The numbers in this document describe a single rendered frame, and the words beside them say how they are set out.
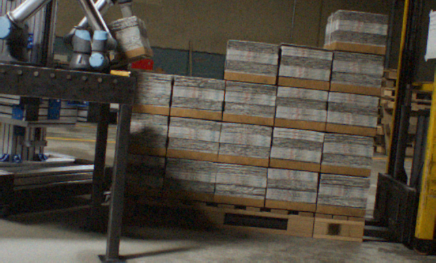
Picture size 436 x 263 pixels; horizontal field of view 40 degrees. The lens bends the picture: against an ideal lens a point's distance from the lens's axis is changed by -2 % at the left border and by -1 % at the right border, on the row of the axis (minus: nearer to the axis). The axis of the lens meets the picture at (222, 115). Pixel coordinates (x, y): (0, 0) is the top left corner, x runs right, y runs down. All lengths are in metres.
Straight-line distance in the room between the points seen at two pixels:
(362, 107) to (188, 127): 0.98
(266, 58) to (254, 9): 7.49
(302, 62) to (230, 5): 7.33
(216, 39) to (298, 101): 7.22
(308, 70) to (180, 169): 0.90
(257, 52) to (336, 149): 0.70
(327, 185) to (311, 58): 0.72
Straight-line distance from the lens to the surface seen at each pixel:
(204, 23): 10.49
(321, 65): 3.42
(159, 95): 3.38
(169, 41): 10.28
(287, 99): 3.39
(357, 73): 3.45
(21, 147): 3.76
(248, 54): 3.37
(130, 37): 3.45
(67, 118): 3.68
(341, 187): 3.49
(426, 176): 3.40
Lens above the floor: 0.81
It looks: 3 degrees down
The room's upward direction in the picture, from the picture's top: 6 degrees clockwise
